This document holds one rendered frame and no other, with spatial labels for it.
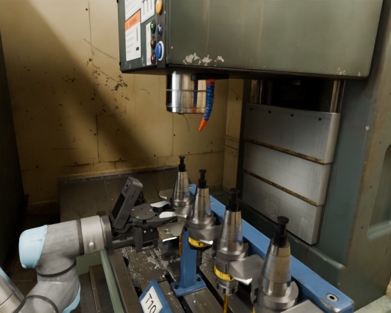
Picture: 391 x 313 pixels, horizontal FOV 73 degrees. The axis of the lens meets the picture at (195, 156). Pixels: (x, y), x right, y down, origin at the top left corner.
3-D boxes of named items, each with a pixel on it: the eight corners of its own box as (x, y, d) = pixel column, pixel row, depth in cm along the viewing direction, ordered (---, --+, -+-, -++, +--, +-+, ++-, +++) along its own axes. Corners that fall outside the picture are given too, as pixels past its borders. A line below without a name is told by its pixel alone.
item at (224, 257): (254, 263, 46) (255, 250, 45) (223, 271, 43) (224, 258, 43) (234, 243, 51) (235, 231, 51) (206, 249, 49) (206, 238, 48)
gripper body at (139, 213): (151, 231, 69) (102, 242, 64) (150, 200, 67) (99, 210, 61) (161, 247, 62) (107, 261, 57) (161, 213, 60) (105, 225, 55)
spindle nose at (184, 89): (221, 112, 91) (223, 76, 88) (184, 115, 81) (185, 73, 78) (192, 108, 103) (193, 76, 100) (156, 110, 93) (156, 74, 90)
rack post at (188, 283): (176, 297, 77) (177, 202, 69) (169, 285, 81) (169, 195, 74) (206, 287, 81) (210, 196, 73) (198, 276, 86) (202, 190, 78)
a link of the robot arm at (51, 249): (26, 259, 57) (20, 222, 55) (82, 246, 62) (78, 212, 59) (22, 282, 50) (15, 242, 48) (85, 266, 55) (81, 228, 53)
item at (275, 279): (298, 289, 37) (305, 246, 35) (275, 302, 34) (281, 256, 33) (273, 270, 40) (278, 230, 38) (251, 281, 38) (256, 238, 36)
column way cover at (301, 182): (310, 247, 103) (331, 113, 90) (238, 200, 144) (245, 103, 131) (319, 244, 105) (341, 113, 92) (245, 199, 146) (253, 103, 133)
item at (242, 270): (241, 289, 39) (241, 284, 38) (221, 267, 43) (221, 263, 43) (277, 275, 42) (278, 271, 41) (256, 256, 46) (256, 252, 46)
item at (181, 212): (180, 221, 58) (180, 217, 57) (170, 210, 62) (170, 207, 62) (208, 215, 61) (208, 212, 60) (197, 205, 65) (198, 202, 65)
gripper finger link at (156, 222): (175, 216, 65) (139, 220, 63) (175, 209, 64) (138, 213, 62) (179, 226, 60) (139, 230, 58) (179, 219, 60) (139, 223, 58)
